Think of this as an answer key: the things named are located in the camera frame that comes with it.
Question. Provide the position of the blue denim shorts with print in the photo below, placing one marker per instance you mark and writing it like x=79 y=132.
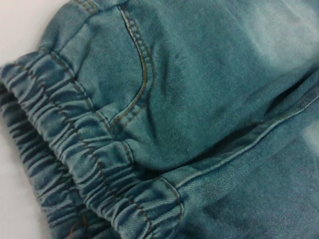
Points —
x=199 y=99

